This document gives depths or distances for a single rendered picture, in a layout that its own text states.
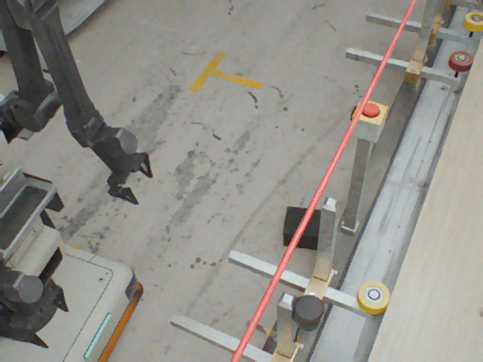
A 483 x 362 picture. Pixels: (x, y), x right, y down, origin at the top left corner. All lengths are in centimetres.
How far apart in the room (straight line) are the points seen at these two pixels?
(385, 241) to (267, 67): 179
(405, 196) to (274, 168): 101
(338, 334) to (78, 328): 99
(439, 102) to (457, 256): 94
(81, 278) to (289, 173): 116
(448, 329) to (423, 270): 17
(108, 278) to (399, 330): 124
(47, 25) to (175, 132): 192
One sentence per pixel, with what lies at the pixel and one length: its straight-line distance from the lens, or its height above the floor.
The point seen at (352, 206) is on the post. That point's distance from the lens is 166.
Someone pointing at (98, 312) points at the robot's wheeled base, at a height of 28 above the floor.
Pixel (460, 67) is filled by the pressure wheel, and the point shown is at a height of 90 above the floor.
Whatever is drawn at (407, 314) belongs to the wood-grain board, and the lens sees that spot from 144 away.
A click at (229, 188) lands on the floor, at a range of 276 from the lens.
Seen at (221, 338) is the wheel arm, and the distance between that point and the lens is 143.
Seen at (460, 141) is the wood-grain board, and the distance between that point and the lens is 181.
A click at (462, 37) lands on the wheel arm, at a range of 234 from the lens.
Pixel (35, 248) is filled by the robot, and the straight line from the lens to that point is 176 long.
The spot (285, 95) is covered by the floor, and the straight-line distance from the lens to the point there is 320.
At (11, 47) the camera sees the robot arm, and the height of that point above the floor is 146.
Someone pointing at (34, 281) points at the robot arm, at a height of 119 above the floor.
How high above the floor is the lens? 218
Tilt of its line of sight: 51 degrees down
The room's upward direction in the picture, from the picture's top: 6 degrees counter-clockwise
